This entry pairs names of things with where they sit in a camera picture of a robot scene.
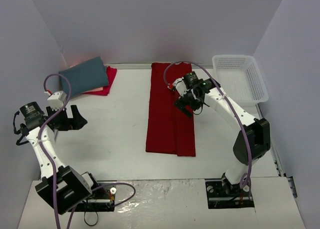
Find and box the white plastic basket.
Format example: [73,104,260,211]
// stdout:
[212,54,269,107]

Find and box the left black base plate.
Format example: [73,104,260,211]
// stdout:
[75,182,117,213]

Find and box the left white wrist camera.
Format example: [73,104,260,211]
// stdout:
[47,90,67,111]

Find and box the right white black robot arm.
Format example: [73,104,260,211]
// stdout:
[171,71,271,196]

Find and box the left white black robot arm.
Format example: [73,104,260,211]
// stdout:
[13,101,101,215]

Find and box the thin black cable loop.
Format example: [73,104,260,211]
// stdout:
[83,210,100,226]

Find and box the folded red t shirt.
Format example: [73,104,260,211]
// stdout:
[84,66,118,96]

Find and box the red t shirt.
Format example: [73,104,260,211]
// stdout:
[145,62,196,157]
[84,66,118,96]

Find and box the folded pink t shirt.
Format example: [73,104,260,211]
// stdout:
[85,87,104,93]

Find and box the folded teal t shirt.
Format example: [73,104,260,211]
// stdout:
[59,56,109,98]

